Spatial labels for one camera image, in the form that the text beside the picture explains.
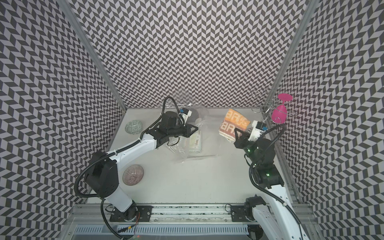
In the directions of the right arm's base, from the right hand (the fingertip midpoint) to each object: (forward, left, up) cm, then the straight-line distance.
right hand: (234, 132), depth 71 cm
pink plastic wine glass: (+15, -28, -4) cm, 32 cm away
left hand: (+7, +18, -7) cm, 21 cm away
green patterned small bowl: (+23, +64, -25) cm, 72 cm away
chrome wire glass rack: (+40, -37, -20) cm, 58 cm away
